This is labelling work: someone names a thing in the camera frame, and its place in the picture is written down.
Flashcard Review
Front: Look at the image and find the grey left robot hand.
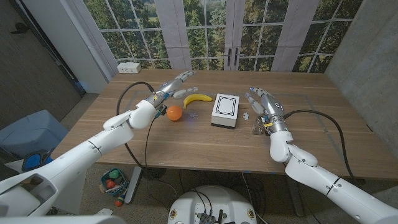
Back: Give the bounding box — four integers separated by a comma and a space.
146, 70, 199, 110

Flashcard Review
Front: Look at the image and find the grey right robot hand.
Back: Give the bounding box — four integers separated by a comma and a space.
244, 86, 285, 125

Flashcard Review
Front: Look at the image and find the yellow banana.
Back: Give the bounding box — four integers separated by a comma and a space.
182, 93, 213, 110

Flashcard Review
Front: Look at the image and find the orange fruit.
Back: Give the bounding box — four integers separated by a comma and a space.
166, 105, 183, 122

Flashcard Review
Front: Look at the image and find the white power strip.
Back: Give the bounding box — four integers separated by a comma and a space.
116, 62, 142, 75

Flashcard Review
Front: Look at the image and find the printed window backdrop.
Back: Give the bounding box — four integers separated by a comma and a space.
67, 0, 364, 74

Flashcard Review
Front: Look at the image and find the black round floor disc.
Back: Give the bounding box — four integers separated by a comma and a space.
142, 167, 167, 182

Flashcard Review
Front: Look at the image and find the white table leg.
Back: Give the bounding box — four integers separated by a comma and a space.
124, 166, 144, 205

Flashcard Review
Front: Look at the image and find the blue basket of toys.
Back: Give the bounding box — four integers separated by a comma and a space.
99, 167, 129, 197

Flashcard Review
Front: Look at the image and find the white robot torso base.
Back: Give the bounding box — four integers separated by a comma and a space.
167, 185, 258, 224

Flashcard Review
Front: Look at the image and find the dark wooden door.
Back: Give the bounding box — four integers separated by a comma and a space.
0, 0, 86, 130

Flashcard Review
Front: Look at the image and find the blue-grey upholstered seat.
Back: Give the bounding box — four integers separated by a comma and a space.
0, 109, 69, 159

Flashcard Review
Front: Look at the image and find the clear right wrist camera housing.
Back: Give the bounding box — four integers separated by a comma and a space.
251, 115, 266, 136

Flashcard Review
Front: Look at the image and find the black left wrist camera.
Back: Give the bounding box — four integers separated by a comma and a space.
155, 105, 168, 119

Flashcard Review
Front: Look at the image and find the white box with black frame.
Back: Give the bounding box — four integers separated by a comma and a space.
211, 93, 241, 129

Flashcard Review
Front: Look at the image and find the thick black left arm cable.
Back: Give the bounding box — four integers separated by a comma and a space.
116, 81, 178, 200

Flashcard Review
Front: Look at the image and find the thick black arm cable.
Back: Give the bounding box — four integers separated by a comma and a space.
282, 109, 358, 186
116, 81, 178, 200

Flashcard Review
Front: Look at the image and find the thin black camera cable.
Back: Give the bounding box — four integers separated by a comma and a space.
144, 116, 159, 170

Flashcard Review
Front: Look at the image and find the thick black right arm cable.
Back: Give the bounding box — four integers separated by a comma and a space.
282, 109, 358, 186

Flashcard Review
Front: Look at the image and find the black door handle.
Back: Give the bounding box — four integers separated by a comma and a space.
10, 22, 32, 35

